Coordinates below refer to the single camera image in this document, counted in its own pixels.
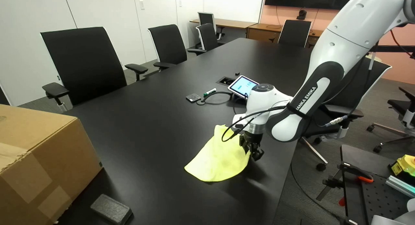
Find black clamp with orange handle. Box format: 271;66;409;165
316;161;374;201

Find black office chair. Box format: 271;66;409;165
298;56;392;172
40;26;149;112
278;19;313;48
366;86;415;154

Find cardboard box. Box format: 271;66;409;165
0;104;103;225

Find black foam block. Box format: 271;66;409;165
90;194;133;225

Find row of wooden desks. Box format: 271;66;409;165
189;18;325;48

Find row of black office chairs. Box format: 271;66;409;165
148;12;227;73

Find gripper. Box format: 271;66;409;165
239;132;265;161

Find yellow towel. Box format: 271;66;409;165
184;124;251;182

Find black cable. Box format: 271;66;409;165
290;160;345;223
196;91;247;106

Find tablet with lit screen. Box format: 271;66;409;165
228;75;260;99

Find aluminium bar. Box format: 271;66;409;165
385;175;415;198

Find yellow emergency stop button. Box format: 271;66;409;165
390;154;415;179

